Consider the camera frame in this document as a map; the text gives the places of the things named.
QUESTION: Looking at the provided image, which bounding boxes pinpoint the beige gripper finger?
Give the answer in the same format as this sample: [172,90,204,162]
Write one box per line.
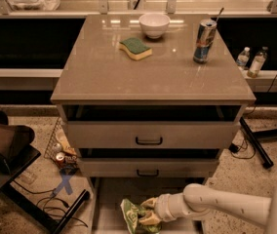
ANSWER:
[140,197,158,209]
[138,211,161,225]

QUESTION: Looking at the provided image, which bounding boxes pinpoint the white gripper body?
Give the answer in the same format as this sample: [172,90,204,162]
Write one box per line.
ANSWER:
[154,194,175,222]

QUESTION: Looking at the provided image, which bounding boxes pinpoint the green jalapeno chip bag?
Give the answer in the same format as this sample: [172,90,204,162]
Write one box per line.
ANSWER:
[120,199,161,234]

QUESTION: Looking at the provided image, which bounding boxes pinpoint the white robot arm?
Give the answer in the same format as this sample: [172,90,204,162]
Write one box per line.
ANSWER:
[138,183,277,234]

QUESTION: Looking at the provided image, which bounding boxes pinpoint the open bottom drawer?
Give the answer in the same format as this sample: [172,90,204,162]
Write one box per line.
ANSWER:
[89,176,207,234]

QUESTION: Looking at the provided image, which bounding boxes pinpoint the middle grey drawer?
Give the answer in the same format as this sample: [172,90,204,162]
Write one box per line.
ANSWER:
[78,158,218,177]

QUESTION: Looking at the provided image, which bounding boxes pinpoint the grey drawer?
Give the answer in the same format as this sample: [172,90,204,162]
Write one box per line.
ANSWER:
[62,121,240,149]
[78,158,218,177]

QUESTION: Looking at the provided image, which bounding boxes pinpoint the top grey drawer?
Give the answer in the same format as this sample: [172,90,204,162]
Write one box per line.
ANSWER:
[62,121,240,149]

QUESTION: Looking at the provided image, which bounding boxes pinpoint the grey drawer cabinet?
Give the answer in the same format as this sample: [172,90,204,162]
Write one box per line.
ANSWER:
[50,13,257,234]

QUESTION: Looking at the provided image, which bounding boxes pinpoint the blue tape cross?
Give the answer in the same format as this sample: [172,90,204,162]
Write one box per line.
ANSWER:
[53,174,73,195]

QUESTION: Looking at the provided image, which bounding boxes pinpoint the red soda can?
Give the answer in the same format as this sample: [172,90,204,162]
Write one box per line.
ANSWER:
[55,152,65,168]

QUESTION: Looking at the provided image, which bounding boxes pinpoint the black table leg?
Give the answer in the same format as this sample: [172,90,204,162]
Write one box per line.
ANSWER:
[240,118,274,169]

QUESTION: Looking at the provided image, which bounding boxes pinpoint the black desk base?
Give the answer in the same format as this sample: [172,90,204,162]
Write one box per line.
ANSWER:
[2,185,90,234]

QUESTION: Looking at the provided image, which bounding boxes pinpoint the green yellow sponge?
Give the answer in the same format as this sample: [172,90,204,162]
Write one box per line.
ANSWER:
[119,37,152,60]

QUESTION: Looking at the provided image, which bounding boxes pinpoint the yellowish drink bottle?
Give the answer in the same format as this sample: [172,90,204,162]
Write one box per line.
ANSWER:
[247,47,268,78]

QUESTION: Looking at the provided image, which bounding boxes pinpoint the clear water bottle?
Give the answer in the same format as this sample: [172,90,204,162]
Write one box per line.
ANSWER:
[236,47,250,70]

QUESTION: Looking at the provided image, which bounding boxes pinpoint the white bowl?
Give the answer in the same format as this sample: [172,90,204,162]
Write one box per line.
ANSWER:
[138,14,170,39]

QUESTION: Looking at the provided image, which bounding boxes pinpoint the blue silver energy drink can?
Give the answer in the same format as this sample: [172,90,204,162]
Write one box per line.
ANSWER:
[193,19,217,63]

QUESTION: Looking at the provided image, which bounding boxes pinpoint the wire basket with items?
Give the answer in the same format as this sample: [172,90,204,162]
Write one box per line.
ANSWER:
[44,118,78,169]

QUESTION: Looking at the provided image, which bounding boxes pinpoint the black floor cables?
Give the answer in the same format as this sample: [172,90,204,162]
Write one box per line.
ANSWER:
[13,178,90,228]

